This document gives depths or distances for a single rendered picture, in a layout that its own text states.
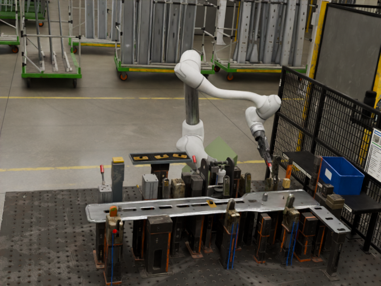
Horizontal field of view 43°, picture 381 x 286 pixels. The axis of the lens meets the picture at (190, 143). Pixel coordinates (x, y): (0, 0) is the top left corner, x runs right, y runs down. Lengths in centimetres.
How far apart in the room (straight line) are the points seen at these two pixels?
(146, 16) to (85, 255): 714
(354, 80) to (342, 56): 33
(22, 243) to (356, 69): 350
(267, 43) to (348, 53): 569
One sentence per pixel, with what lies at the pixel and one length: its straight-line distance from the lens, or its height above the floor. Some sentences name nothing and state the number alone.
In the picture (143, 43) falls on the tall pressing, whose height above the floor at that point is 71.
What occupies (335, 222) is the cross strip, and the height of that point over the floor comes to 100.
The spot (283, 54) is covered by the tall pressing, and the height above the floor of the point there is 56.
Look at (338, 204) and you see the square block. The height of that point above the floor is 103.
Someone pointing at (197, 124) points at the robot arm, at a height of 119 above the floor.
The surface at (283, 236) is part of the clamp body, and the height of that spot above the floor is 86.
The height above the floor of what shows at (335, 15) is 188.
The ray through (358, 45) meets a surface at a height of 166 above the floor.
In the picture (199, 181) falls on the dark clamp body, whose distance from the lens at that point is 292.
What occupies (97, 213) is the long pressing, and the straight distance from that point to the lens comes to 266.
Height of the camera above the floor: 231
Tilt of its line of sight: 21 degrees down
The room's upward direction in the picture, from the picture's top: 5 degrees clockwise
